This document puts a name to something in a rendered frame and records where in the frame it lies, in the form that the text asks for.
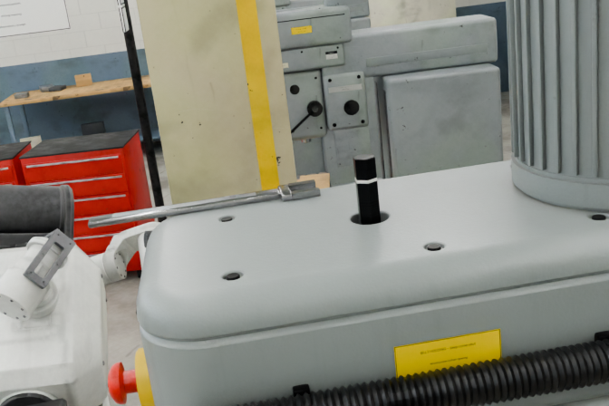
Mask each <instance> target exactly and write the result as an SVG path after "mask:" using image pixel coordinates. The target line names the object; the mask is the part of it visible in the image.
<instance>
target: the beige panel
mask: <svg viewBox="0 0 609 406"><path fill-rule="evenodd" d="M136 2H137V7H138V12H139V18H140V27H141V32H142V37H143V42H144V48H145V53H146V58H147V64H148V68H149V74H150V84H151V89H152V94H153V100H154V104H155V110H156V115H157V120H158V125H159V135H160V140H161V146H162V150H163V156H164V161H165V166H166V171H167V177H168V182H169V192H170V196H171V202H172V205H173V204H179V203H185V202H191V201H197V200H203V199H209V198H220V197H225V196H232V195H237V194H244V193H249V192H256V191H261V190H268V189H277V186H279V185H284V184H287V185H288V183H294V182H297V179H296V172H295V158H294V151H293V143H292V136H291V129H290V120H289V113H288V106H287V98H286V91H285V77H284V70H283V63H282V55H281V48H280V41H279V32H278V25H277V18H276V4H275V0H136Z"/></svg>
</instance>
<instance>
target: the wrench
mask: <svg viewBox="0 0 609 406"><path fill-rule="evenodd" d="M291 192H292V193H291ZM319 196H321V193H320V189H319V188H317V187H316V186H315V181H314V179H311V180H306V181H299V182H294V183H288V185H287V184H284V185H279V186H277V188H273V189H268V190H261V191H256V192H249V193H244V194H237V195H232V196H225V197H220V198H209V199H203V200H197V201H191V202H185V203H179V204H173V205H167V206H161V207H155V208H144V209H138V210H132V211H126V212H121V213H114V214H109V215H103V216H97V217H90V219H89V222H88V227H89V228H94V227H105V226H110V225H116V224H122V223H128V222H134V221H140V220H145V219H152V218H163V217H168V216H174V215H180V214H186V213H192V212H198V211H203V210H210V209H215V208H226V207H232V206H238V205H244V204H250V203H256V202H261V201H268V200H273V199H280V197H281V199H282V201H286V200H291V199H292V200H296V199H302V198H312V197H319Z"/></svg>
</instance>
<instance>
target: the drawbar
mask: <svg viewBox="0 0 609 406"><path fill-rule="evenodd" d="M353 166H354V176H355V178H356V180H370V179H375V178H377V174H376V164H375V157H374V156H373V155H372V154H361V155H358V156H354V157H353ZM355 185H356V194H357V203H358V212H359V221H360V225H372V224H378V223H381V214H380V204H379V194H378V184H377V181H374V182H372V183H369V184H362V183H356V181H355Z"/></svg>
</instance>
